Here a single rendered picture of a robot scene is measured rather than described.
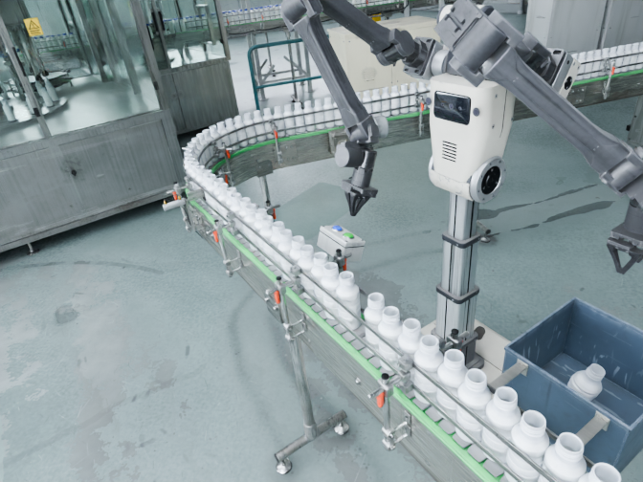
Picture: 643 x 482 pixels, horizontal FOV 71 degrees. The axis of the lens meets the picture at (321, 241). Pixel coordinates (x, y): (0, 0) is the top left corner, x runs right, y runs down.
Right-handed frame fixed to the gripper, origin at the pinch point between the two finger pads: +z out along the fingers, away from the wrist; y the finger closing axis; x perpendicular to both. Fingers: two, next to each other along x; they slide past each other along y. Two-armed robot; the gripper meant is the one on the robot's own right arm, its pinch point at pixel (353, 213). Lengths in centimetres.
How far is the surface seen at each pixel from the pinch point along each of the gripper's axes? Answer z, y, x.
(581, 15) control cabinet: -165, -251, 528
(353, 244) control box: 8.5, 4.0, -0.7
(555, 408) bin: 27, 66, 20
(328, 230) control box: 7.8, -5.5, -3.7
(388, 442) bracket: 37, 50, -19
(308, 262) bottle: 12.2, 5.9, -17.8
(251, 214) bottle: 11.1, -30.0, -18.2
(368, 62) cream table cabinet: -56, -300, 243
